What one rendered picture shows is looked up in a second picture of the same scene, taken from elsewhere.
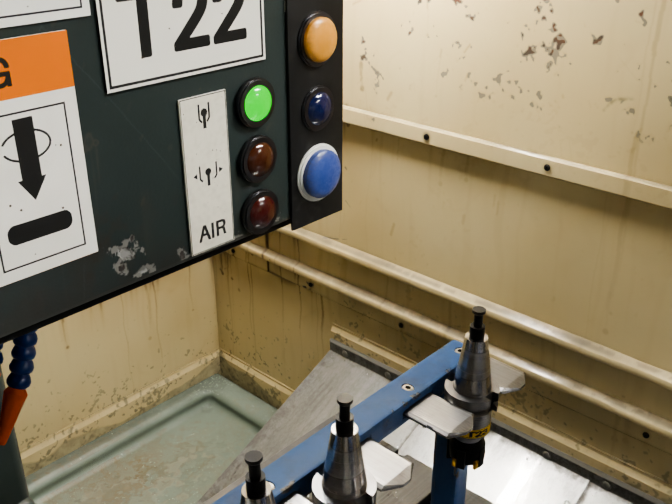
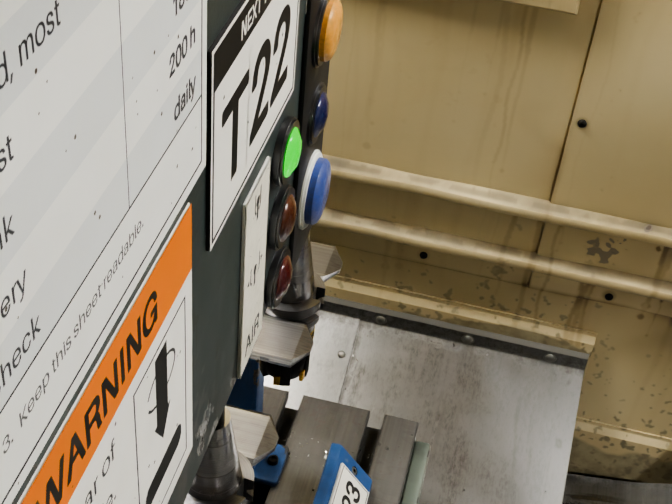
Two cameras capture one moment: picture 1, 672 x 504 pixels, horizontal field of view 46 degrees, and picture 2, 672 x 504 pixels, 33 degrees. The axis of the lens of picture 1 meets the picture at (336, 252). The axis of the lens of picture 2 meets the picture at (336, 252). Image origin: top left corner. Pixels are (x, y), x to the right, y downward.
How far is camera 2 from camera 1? 28 cm
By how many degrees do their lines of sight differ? 31
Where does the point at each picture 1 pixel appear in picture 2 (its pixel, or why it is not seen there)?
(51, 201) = (171, 426)
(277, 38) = (299, 53)
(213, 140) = (260, 227)
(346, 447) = (222, 439)
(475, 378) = (300, 280)
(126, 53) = (223, 186)
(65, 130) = (183, 330)
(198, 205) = (247, 315)
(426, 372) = not seen: hidden behind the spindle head
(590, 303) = (344, 114)
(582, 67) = not seen: outside the picture
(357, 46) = not seen: outside the picture
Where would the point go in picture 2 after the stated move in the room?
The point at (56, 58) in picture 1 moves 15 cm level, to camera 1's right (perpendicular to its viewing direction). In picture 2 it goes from (183, 247) to (598, 131)
